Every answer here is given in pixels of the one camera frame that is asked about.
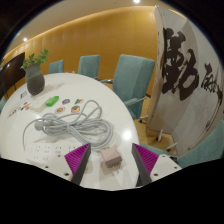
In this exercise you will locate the colourful sticker sheet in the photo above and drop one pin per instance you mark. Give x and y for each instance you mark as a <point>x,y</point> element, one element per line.
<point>12,112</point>
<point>24,106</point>

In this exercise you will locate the small grey card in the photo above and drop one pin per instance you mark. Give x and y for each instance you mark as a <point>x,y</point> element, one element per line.
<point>23,94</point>

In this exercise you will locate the plant in dark grey pot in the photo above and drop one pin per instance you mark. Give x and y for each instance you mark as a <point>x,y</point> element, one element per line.
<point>35,80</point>

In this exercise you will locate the black wall television screen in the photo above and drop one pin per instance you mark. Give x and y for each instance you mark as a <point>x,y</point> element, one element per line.
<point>11,75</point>

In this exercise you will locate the white power strip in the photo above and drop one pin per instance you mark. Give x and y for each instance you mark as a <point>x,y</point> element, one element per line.
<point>46,152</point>

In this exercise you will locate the small green plastic item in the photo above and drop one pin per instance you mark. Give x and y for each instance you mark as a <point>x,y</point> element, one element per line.
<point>52,101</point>

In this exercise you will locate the small pink charger block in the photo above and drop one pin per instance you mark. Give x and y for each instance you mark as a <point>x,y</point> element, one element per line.
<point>111,156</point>

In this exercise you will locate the white calligraphy folding screen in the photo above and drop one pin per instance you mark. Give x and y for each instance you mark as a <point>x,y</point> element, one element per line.
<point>176,113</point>

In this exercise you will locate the group of teal chairs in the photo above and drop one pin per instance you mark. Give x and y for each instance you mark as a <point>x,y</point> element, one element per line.
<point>133,76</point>

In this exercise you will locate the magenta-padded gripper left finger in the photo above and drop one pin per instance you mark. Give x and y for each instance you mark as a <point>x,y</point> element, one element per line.
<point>76,160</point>

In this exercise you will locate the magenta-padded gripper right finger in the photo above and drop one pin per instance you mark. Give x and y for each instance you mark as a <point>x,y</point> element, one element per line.
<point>148,160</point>

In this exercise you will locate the round colourful badge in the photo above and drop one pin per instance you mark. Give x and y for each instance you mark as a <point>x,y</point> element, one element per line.
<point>66,101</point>
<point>60,109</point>
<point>79,101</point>
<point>75,109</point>

